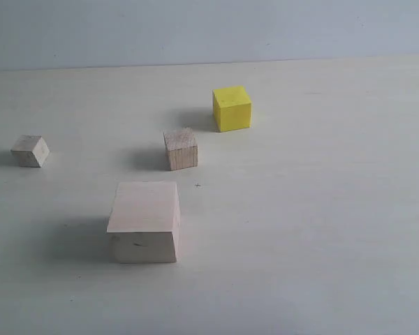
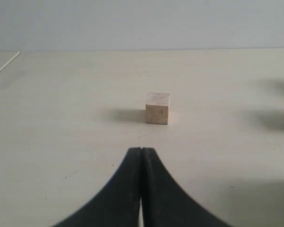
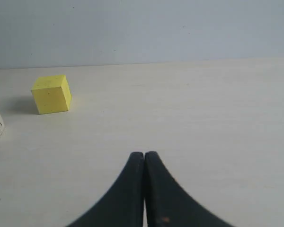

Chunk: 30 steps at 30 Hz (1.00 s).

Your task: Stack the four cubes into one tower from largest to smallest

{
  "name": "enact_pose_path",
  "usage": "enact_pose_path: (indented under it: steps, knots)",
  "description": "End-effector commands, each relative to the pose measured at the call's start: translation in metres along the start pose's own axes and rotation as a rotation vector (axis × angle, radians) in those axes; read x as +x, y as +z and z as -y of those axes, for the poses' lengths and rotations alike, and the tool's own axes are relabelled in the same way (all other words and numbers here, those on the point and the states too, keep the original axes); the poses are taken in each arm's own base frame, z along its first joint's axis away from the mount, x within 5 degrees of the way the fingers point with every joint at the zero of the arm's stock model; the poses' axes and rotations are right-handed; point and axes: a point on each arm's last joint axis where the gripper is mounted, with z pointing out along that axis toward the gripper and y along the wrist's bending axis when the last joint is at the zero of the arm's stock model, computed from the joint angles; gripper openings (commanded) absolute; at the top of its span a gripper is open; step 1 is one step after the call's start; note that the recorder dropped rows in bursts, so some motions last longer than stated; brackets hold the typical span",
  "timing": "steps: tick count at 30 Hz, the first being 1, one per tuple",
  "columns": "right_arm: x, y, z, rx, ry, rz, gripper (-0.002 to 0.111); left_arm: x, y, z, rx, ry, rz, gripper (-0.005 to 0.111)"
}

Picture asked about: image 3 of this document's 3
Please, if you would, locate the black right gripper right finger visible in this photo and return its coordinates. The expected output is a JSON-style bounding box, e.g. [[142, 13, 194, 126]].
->
[[144, 151, 231, 227]]

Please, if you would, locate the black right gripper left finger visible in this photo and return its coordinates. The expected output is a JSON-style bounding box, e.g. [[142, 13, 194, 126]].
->
[[69, 152, 144, 227]]

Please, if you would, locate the yellow cube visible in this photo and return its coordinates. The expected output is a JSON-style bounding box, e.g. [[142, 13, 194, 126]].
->
[[31, 74, 72, 114]]

